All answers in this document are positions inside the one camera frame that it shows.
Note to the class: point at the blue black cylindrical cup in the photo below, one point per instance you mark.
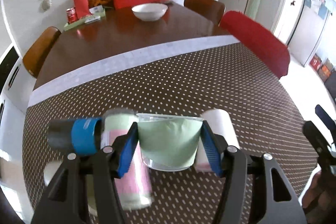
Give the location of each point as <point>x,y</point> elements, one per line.
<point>80,136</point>

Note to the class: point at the red soda can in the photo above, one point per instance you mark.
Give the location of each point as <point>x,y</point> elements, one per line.
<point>71,15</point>

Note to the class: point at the brown wooden chair right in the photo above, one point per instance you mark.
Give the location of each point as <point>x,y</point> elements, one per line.
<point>210,9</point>

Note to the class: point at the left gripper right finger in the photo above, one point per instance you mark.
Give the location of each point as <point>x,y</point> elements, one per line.
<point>273,198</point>

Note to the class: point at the white ceramic bowl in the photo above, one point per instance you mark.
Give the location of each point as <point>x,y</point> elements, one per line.
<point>149,12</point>

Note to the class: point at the brown wooden chair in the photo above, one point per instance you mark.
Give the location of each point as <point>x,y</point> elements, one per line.
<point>35,57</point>
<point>210,9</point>

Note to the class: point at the green tray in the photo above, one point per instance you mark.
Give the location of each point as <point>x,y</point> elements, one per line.
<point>88,19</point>

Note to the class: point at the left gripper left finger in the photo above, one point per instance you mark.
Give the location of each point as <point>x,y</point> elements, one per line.
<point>65,198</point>

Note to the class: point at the clear plastic cup green inside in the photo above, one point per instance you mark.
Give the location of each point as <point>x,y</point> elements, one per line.
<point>168,143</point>

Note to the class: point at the brown polka dot tablecloth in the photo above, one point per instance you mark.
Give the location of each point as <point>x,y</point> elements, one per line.
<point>161,80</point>

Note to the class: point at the red paper bag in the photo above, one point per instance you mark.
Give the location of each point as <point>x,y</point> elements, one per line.
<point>82,8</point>

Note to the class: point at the white sideboard cabinet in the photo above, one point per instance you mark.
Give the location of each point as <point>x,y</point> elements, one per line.
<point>14,94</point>

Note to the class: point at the brown wooden chair left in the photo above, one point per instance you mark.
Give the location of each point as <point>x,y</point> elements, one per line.
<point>35,57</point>

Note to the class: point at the red covered chair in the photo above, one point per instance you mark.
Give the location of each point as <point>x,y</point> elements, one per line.
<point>259,40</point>

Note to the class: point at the white paper cup pink inside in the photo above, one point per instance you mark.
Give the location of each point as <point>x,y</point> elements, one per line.
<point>220,124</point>

